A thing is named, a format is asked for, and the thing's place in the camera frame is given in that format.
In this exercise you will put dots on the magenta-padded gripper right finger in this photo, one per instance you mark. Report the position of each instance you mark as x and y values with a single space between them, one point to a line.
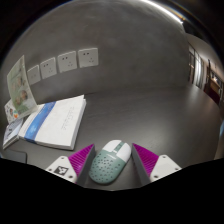
160 166

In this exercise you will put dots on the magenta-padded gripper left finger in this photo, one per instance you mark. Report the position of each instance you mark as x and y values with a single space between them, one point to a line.
61 166

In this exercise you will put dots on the green and white computer mouse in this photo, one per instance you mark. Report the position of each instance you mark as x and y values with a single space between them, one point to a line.
108 165

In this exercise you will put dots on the dark grey mouse pad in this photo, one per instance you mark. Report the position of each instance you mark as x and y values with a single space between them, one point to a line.
15 156

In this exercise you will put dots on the white book with blue band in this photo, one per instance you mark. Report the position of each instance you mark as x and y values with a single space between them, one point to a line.
55 123

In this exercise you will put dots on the grey striped book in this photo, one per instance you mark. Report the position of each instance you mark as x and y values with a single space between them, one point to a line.
11 133

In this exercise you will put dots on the green menu sign stand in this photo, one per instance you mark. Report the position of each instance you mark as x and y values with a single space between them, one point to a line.
20 88

